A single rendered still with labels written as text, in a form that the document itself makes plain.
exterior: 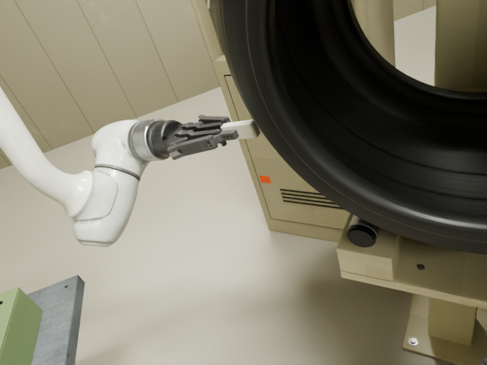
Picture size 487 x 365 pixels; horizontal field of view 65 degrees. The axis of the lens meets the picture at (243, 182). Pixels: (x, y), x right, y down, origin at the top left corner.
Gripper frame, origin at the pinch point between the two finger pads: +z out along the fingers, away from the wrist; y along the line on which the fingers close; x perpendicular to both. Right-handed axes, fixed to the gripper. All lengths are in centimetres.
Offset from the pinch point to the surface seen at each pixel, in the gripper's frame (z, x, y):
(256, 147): -46, 44, 60
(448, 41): 30.7, 2.4, 26.8
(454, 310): 24, 87, 27
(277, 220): -54, 87, 61
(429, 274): 28.8, 26.3, -7.1
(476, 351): 28, 106, 26
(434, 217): 32.3, 8.3, -12.2
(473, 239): 36.3, 11.2, -12.8
